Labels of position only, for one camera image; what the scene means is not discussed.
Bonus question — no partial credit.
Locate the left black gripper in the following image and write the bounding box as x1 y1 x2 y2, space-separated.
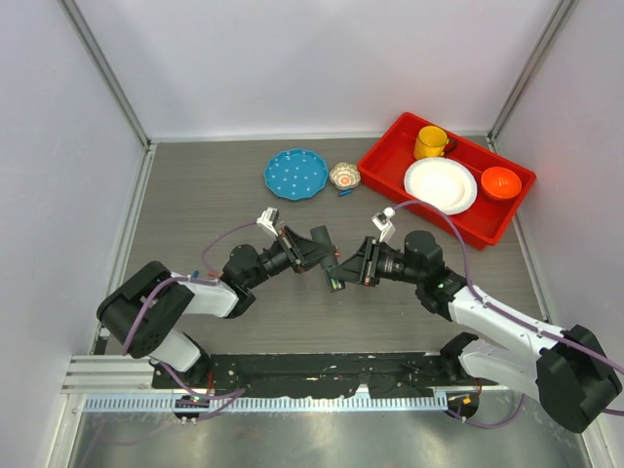
246 227 335 291

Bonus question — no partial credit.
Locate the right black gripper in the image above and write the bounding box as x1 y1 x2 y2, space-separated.
330 236 424 287

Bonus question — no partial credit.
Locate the black remote control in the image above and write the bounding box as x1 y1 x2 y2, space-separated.
310 225 345 293

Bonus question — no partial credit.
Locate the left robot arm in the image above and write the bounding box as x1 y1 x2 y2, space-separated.
96 225 336 389

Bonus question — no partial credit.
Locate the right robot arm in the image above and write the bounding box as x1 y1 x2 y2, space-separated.
331 231 623 434

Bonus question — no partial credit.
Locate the small floral dish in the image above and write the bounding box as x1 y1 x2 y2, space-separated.
329 162 362 190

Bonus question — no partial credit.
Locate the blue dotted plate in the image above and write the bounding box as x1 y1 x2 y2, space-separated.
263 148 329 201

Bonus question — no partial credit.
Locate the white paper plate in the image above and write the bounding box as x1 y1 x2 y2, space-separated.
404 157 478 215

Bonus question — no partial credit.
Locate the yellow mug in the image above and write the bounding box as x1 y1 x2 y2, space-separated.
413 125 457 161

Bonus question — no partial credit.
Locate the orange bowl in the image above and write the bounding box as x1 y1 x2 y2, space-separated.
481 167 523 201

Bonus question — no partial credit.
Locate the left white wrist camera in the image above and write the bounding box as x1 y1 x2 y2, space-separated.
256 207 279 239

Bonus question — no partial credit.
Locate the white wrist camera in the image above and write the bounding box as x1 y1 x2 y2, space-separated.
371 207 396 242
256 207 279 239

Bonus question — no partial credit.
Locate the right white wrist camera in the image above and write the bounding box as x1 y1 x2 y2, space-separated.
371 207 396 242

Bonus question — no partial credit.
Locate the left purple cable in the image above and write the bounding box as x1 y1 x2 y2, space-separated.
121 221 248 423

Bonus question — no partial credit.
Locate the purple cable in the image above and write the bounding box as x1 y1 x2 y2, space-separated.
121 221 248 423
393 199 624 429

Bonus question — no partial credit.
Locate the perforated cable tray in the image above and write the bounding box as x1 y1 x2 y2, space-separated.
83 392 448 413

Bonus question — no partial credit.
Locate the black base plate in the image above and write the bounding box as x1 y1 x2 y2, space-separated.
179 352 477 399

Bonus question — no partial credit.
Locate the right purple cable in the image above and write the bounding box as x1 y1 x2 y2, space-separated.
393 199 624 429

